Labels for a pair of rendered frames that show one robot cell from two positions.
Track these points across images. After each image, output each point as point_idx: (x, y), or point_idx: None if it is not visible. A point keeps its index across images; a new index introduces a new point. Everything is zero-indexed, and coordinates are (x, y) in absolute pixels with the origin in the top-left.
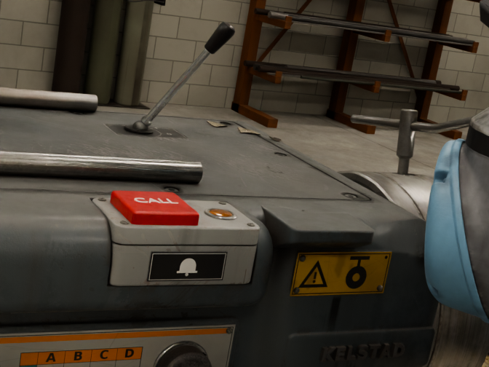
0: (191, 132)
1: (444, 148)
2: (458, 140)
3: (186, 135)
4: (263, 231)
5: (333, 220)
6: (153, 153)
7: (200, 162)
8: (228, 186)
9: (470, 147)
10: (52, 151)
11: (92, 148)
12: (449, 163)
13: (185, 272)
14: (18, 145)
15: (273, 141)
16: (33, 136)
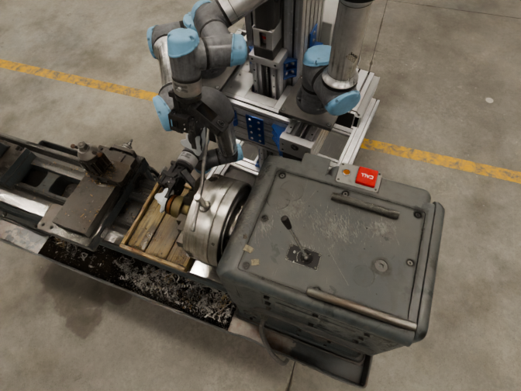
0: (281, 252)
1: (353, 93)
2: (350, 91)
3: (288, 247)
4: (336, 166)
5: (311, 161)
6: (323, 228)
7: (311, 216)
8: (322, 191)
9: (354, 87)
10: (364, 235)
11: (346, 237)
12: (357, 91)
13: None
14: (374, 243)
15: (248, 234)
16: (361, 254)
